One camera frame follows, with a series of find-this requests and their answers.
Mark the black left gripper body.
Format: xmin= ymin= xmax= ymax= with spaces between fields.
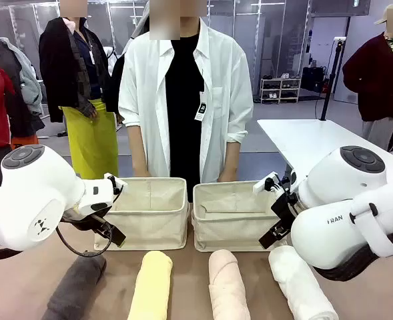
xmin=69 ymin=212 xmax=117 ymax=239

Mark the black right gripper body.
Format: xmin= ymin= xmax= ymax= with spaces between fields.
xmin=270 ymin=191 xmax=304 ymax=231

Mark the white towel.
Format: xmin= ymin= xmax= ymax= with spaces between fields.
xmin=268 ymin=245 xmax=340 ymax=320

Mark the pink towel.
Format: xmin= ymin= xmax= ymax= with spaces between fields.
xmin=208 ymin=249 xmax=252 ymax=320

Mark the grey towel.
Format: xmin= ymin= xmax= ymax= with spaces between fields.
xmin=41 ymin=253 xmax=107 ymax=320

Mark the person's left forearm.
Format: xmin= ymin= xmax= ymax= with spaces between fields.
xmin=223 ymin=140 xmax=242 ymax=173

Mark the person's right forearm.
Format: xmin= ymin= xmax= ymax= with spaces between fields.
xmin=127 ymin=123 xmax=149 ymax=173

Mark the person's left hand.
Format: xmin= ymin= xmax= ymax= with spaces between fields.
xmin=219 ymin=168 xmax=239 ymax=183

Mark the beige fabric basket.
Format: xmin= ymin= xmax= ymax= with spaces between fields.
xmin=191 ymin=180 xmax=292 ymax=253
xmin=92 ymin=177 xmax=189 ymax=251

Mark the yellow rolled towel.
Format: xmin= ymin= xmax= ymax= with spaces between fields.
xmin=127 ymin=250 xmax=173 ymax=320

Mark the white table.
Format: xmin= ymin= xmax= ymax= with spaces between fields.
xmin=256 ymin=119 xmax=393 ymax=183

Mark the person in yellow skirt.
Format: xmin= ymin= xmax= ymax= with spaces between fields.
xmin=38 ymin=0 xmax=120 ymax=181

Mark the orange cloth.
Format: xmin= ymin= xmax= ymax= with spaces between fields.
xmin=11 ymin=135 xmax=40 ymax=150

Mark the white shoe rack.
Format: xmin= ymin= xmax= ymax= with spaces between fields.
xmin=259 ymin=76 xmax=302 ymax=105

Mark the white black badge tag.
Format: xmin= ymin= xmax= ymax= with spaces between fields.
xmin=194 ymin=91 xmax=208 ymax=121

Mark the black equipment case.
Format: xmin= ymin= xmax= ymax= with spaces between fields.
xmin=301 ymin=65 xmax=327 ymax=93

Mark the person in white shirt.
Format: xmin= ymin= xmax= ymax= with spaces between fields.
xmin=117 ymin=0 xmax=254 ymax=203

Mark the person in maroon cardigan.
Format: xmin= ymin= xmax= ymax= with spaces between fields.
xmin=342 ymin=3 xmax=393 ymax=153

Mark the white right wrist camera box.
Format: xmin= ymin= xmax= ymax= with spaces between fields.
xmin=252 ymin=171 xmax=280 ymax=193

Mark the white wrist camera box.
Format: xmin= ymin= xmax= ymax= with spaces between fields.
xmin=252 ymin=171 xmax=280 ymax=193
xmin=103 ymin=172 xmax=129 ymax=196

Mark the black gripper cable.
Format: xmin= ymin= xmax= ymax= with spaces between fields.
xmin=55 ymin=218 xmax=113 ymax=258

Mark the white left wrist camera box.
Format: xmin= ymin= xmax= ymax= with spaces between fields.
xmin=103 ymin=172 xmax=129 ymax=196

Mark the black camera pole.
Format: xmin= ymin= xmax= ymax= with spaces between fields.
xmin=320 ymin=36 xmax=346 ymax=121

